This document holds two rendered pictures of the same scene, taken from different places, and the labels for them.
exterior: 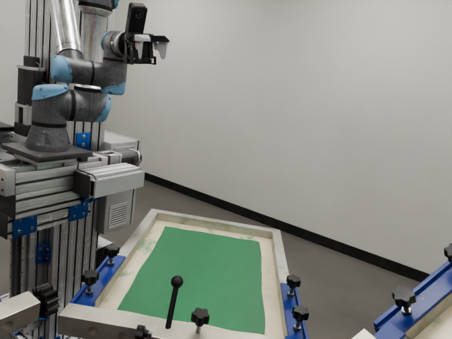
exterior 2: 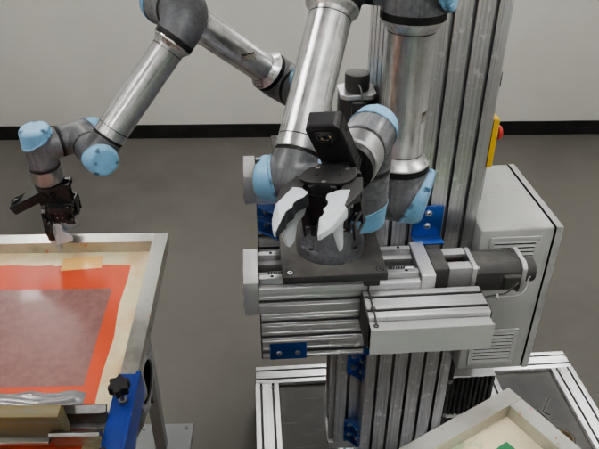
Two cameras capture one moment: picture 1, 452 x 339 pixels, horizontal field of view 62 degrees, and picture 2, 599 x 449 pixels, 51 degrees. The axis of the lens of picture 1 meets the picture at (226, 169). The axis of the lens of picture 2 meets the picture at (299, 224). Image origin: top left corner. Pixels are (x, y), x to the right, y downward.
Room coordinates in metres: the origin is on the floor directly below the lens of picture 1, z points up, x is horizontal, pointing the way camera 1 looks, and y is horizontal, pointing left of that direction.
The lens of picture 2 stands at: (0.66, -0.29, 2.06)
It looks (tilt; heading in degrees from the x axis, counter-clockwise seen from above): 32 degrees down; 57
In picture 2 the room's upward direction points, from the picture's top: straight up
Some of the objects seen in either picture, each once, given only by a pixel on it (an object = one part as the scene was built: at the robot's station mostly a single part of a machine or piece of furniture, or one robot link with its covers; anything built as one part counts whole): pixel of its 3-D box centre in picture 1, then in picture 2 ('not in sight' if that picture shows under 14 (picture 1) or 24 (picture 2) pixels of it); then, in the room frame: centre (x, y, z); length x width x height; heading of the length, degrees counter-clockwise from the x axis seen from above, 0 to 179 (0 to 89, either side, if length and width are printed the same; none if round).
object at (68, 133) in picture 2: not in sight; (82, 138); (0.99, 1.21, 1.40); 0.11 x 0.11 x 0.08; 1
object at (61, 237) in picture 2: not in sight; (62, 238); (0.89, 1.22, 1.13); 0.06 x 0.03 x 0.09; 149
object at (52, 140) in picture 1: (48, 134); (330, 226); (1.35, 0.66, 1.31); 0.15 x 0.15 x 0.10
